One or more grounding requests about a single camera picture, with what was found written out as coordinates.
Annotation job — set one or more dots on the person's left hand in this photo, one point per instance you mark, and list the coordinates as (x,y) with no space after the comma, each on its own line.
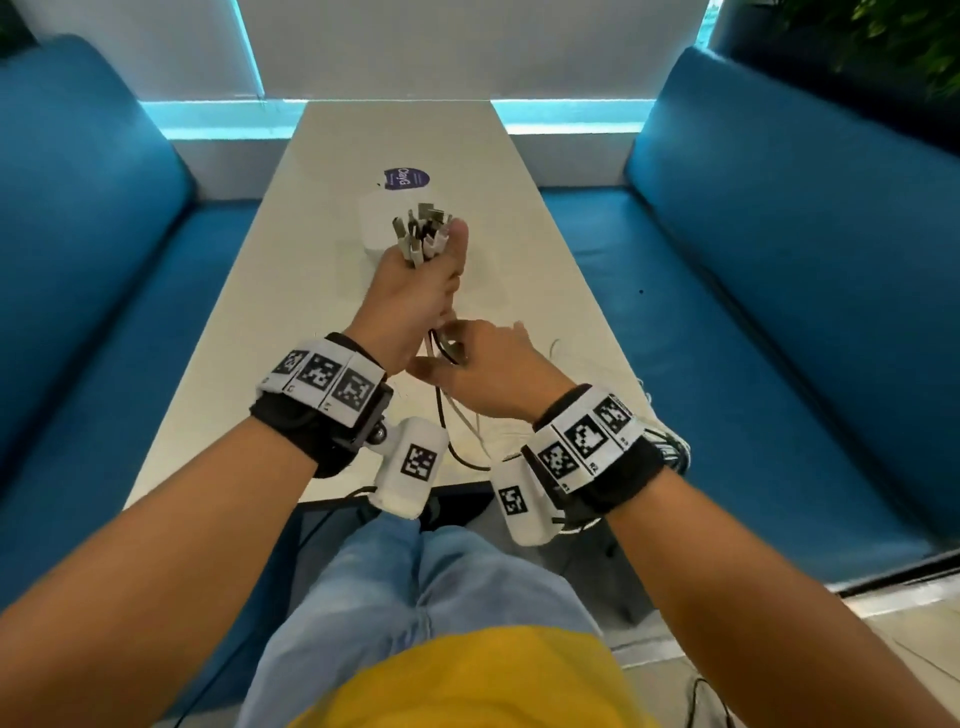
(405,307)

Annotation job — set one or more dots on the person's right hand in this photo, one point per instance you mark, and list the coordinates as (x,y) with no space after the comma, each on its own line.
(502,375)

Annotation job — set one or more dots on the white mini drawer box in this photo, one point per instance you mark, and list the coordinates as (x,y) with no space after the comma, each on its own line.
(375,225)

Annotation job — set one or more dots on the person's left forearm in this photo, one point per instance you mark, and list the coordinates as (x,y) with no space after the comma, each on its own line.
(150,570)

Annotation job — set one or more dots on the person's right forearm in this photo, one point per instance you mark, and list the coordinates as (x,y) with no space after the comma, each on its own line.
(750,615)

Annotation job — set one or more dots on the white table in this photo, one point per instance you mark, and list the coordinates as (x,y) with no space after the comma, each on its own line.
(285,285)

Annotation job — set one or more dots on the round purple sticker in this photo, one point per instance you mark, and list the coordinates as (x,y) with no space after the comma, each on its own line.
(405,178)

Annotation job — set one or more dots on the black marker wristband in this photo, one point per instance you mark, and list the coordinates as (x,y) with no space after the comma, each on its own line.
(630,480)
(292,435)

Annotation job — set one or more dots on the grey metal table base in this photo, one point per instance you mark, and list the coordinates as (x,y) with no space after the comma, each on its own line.
(600,577)

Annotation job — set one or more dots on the light blue jeans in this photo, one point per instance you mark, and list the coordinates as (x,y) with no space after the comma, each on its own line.
(375,592)

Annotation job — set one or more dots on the blue sofa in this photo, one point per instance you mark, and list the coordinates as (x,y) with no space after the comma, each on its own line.
(82,262)
(787,300)

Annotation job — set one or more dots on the yellow shirt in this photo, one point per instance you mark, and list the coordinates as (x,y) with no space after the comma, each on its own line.
(480,682)

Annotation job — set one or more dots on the green artificial plant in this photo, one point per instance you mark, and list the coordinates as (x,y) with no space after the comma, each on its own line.
(900,37)

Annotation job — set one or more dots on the cyan wall light strips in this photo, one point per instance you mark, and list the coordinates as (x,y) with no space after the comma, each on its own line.
(217,120)

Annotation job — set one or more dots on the silver metal floor rail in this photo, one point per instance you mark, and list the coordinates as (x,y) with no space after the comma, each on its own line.
(900,600)

